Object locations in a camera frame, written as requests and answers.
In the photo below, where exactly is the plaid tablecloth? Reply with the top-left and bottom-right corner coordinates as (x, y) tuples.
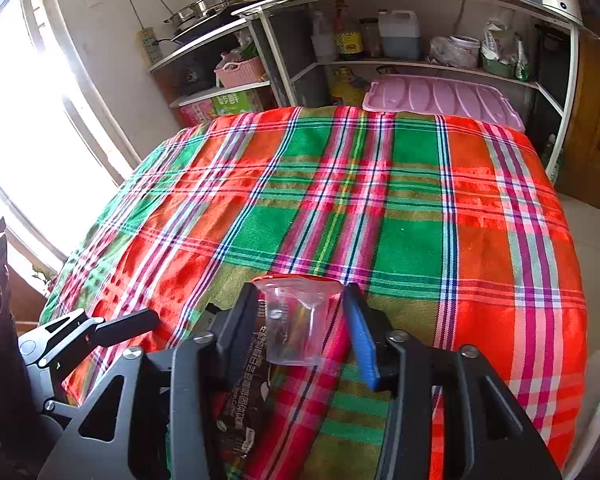
(39, 105), (589, 480)

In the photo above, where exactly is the steel steamer pot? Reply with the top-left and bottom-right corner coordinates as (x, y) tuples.
(162, 0), (246, 31)

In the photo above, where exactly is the clear plastic bottle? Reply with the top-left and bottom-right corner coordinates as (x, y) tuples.
(310, 9), (337, 64)

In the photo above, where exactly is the yellow cooking oil bottle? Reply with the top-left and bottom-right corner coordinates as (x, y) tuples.
(329, 65), (371, 107)

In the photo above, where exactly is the white plastic jerrycan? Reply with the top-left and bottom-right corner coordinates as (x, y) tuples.
(377, 8), (422, 61)

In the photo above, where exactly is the small white shelf rack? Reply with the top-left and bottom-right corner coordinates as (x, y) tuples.
(149, 16), (282, 127)

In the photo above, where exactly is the dark brown snack wrapper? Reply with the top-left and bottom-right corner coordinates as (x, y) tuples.
(207, 302), (276, 477)

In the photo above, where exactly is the pink cardboard box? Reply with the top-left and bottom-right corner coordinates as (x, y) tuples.
(179, 97), (219, 126)

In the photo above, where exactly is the red cap sauce bottle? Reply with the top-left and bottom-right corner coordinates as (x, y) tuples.
(333, 2), (366, 61)

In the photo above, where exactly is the clear plastic bag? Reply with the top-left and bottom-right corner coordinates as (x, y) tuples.
(427, 35), (460, 67)

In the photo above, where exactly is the green food packet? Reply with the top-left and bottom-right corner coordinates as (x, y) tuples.
(512, 34), (534, 83)

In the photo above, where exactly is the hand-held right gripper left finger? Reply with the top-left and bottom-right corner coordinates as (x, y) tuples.
(37, 282), (261, 480)

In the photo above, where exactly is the clear plastic cup red rim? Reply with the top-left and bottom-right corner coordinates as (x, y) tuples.
(252, 274), (344, 367)

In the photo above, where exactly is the black induction cooker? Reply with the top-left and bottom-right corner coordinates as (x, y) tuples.
(172, 14), (261, 46)

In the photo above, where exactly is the beige power strip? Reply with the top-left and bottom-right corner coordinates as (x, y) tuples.
(135, 27), (162, 67)

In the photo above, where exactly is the window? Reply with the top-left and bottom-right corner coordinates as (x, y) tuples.
(0, 0), (137, 272)

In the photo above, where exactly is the green plastic basket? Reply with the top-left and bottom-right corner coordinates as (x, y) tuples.
(481, 52), (516, 80)

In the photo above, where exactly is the storage box with pink lid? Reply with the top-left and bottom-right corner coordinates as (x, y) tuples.
(362, 73), (526, 134)

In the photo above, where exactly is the green cardboard box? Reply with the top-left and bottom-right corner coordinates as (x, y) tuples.
(209, 87), (264, 117)

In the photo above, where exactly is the pink plastic basket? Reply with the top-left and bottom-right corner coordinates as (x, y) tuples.
(213, 52), (266, 89)

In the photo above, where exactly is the glass jar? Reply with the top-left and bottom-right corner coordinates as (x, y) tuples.
(358, 17), (384, 59)

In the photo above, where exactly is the green glass bottle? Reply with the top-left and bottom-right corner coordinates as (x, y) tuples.
(539, 133), (564, 181)

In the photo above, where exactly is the white plastic tub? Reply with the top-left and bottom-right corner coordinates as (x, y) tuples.
(447, 34), (481, 69)

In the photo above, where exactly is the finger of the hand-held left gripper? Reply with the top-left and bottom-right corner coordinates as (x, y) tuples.
(20, 308), (160, 369)
(41, 398), (89, 424)

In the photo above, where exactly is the bundle of white bags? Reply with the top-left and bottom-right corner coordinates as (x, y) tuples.
(482, 16), (519, 61)

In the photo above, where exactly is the wooden door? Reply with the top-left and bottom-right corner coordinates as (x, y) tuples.
(554, 10), (600, 207)

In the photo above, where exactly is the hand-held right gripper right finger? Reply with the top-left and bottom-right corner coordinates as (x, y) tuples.
(342, 282), (563, 480)

